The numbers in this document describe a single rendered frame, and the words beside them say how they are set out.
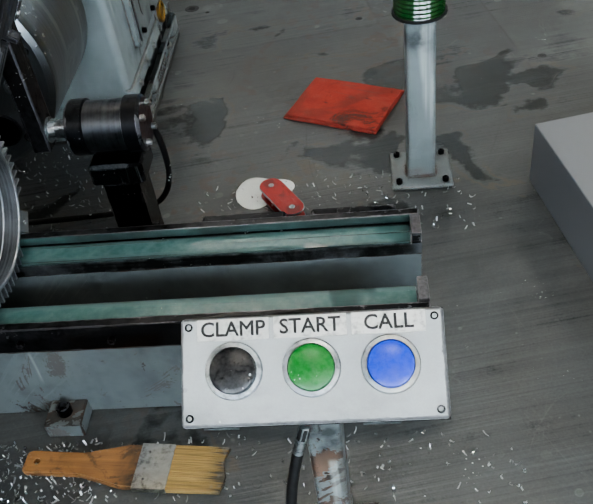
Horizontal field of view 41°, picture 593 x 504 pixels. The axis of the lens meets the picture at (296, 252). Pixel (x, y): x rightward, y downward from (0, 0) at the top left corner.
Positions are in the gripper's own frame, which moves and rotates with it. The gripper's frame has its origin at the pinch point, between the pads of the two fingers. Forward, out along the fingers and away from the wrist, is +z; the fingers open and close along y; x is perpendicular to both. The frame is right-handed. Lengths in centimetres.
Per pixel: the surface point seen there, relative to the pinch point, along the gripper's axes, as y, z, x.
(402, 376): 19.5, -4.5, 31.4
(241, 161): -41, 28, 28
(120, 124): -17.2, 11.8, 10.6
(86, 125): -17.3, 13.5, 7.5
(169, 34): -75, 32, 13
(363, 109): -51, 18, 43
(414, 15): -33.3, -4.7, 36.7
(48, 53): -28.9, 14.7, 0.7
